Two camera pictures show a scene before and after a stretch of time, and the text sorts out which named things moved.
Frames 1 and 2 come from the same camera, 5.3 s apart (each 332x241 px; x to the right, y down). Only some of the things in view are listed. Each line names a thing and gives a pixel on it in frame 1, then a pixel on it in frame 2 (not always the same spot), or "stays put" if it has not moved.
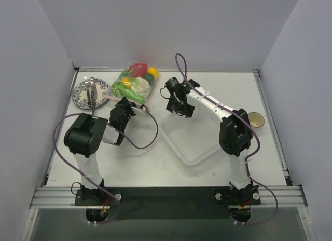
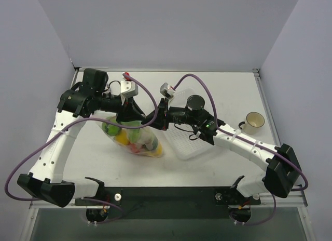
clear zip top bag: x=136 y=82 → x=141 y=141
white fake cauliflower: x=141 y=86 → x=147 y=138
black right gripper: x=180 y=107 → x=163 y=114
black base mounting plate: x=171 y=203 stays put
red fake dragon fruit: x=138 y=69 → x=134 y=148
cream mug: x=256 y=119 stays put
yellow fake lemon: x=153 y=71 → x=158 y=151
